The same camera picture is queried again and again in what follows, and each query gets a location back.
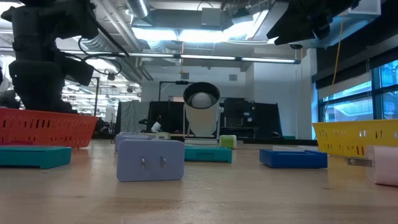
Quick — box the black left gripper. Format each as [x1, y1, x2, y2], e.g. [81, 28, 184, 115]
[8, 40, 79, 114]

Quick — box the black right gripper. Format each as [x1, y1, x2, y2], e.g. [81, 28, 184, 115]
[266, 0, 361, 45]

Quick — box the lavender plug charger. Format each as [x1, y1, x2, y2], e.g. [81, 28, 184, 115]
[116, 138, 185, 183]
[114, 131, 158, 152]

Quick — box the blue digital thermometer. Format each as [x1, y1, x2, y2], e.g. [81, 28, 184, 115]
[259, 148, 328, 169]

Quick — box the small green roll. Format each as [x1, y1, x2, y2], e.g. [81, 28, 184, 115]
[219, 134, 238, 150]

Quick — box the teal box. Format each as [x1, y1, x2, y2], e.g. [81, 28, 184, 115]
[184, 146, 233, 164]
[0, 145, 73, 170]

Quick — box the pink plug charger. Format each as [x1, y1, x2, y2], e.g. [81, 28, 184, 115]
[345, 144, 398, 188]

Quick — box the orange plastic basket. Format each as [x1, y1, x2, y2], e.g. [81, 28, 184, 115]
[0, 107, 99, 149]

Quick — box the grey curtain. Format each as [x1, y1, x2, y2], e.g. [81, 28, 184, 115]
[115, 100, 150, 136]

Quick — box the long ceiling light strip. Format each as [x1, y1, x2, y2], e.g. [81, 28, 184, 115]
[58, 49, 302, 65]

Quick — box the yellow plastic basket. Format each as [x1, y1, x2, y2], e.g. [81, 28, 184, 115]
[311, 119, 398, 158]

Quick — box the black curtain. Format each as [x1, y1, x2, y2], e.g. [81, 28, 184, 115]
[146, 98, 283, 139]

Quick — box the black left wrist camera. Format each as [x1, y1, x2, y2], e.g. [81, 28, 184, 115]
[60, 57, 96, 87]

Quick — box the yellow hanging cable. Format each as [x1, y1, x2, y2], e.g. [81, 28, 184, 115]
[331, 12, 345, 87]

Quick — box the black aluminium table frame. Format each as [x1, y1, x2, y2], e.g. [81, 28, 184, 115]
[91, 133, 313, 146]

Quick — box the black gantry frame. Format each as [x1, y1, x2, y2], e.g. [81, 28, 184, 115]
[157, 79, 195, 102]

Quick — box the silver ceiling duct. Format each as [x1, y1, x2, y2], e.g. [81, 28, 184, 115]
[124, 0, 150, 19]

